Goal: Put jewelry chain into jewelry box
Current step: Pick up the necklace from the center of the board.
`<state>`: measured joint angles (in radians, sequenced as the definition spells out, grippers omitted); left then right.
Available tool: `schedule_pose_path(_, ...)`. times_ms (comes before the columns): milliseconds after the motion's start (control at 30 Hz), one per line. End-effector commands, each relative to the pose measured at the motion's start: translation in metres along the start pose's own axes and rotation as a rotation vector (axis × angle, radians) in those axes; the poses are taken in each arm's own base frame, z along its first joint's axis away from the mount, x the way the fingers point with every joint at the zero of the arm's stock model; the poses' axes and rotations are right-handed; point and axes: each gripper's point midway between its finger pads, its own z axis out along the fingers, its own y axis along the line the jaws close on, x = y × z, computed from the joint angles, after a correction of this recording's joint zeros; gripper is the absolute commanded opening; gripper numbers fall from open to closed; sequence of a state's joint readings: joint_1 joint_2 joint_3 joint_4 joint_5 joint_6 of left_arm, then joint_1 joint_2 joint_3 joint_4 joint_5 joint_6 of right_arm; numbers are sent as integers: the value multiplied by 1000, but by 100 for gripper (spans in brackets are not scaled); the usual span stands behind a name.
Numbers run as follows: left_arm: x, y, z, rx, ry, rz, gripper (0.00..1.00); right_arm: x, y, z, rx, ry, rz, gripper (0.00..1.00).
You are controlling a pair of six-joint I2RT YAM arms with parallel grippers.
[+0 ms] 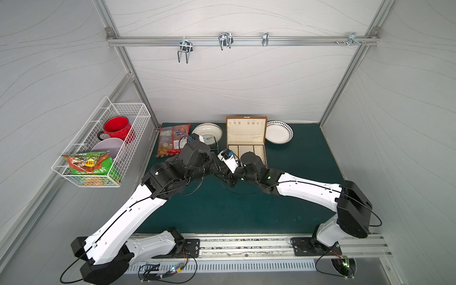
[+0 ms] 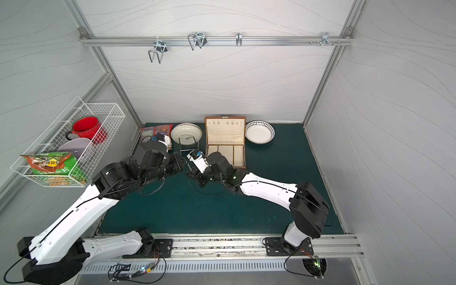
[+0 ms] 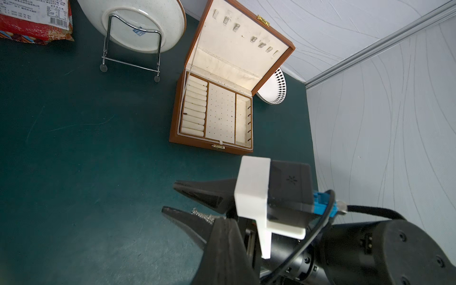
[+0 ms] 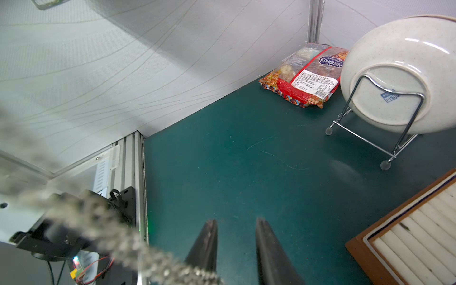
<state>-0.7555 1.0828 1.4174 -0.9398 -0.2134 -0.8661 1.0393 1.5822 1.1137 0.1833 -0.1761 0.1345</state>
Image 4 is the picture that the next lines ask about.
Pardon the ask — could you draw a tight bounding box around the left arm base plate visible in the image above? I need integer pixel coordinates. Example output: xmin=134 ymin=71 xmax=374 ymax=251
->
xmin=7 ymin=187 xmax=139 ymax=285

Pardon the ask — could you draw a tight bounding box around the red candy bag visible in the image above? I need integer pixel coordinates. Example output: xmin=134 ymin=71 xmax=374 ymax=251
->
xmin=259 ymin=43 xmax=349 ymax=108

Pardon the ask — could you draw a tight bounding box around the silver jewelry chain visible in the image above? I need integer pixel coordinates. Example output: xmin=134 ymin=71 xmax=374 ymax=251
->
xmin=0 ymin=110 xmax=225 ymax=285

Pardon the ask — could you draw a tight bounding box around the chrome wire plate stand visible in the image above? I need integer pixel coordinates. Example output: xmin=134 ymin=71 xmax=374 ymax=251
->
xmin=325 ymin=74 xmax=427 ymax=171

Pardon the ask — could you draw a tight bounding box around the speckled cream plate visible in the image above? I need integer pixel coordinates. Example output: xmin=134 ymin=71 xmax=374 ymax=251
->
xmin=340 ymin=15 xmax=456 ymax=134

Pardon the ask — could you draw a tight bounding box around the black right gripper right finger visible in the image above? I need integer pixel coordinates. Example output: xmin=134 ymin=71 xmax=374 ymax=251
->
xmin=255 ymin=218 xmax=305 ymax=285

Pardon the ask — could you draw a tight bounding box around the brown jewelry box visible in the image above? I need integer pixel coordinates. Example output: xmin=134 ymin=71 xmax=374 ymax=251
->
xmin=345 ymin=170 xmax=456 ymax=285

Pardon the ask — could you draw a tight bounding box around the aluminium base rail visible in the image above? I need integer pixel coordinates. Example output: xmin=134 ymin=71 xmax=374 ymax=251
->
xmin=93 ymin=131 xmax=148 ymax=242

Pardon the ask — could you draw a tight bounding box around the left cable bundle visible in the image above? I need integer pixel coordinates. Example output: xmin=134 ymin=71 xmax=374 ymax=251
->
xmin=46 ymin=254 xmax=116 ymax=285

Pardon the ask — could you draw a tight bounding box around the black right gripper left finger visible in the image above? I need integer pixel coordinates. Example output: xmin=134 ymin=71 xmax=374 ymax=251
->
xmin=184 ymin=220 xmax=218 ymax=272

